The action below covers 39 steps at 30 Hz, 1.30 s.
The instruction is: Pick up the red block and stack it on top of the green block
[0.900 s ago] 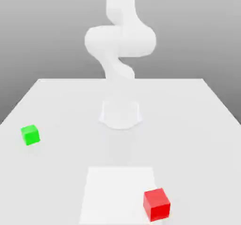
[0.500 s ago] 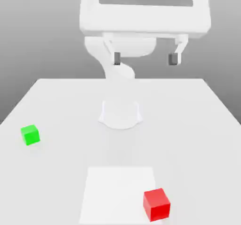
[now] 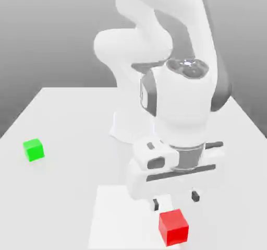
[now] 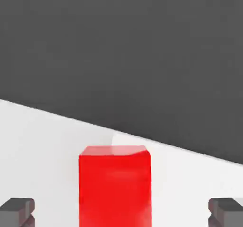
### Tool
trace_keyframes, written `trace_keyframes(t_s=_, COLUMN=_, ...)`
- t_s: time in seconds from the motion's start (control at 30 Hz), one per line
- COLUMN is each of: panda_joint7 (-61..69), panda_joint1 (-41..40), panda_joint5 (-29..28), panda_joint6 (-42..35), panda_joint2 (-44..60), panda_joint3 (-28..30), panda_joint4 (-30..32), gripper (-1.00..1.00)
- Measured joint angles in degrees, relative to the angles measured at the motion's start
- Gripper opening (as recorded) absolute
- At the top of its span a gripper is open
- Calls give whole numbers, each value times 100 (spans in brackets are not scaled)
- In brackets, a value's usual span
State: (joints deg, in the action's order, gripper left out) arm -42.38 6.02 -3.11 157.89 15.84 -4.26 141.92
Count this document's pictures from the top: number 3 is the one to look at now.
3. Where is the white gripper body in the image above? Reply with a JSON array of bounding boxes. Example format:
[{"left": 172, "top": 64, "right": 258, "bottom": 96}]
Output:
[{"left": 126, "top": 147, "right": 226, "bottom": 201}]

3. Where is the small red cube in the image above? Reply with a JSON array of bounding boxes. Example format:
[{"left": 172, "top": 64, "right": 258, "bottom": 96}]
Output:
[{"left": 158, "top": 208, "right": 190, "bottom": 247}]

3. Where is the small green cube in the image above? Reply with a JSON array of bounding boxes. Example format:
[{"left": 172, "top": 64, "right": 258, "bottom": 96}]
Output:
[{"left": 22, "top": 138, "right": 45, "bottom": 162}]

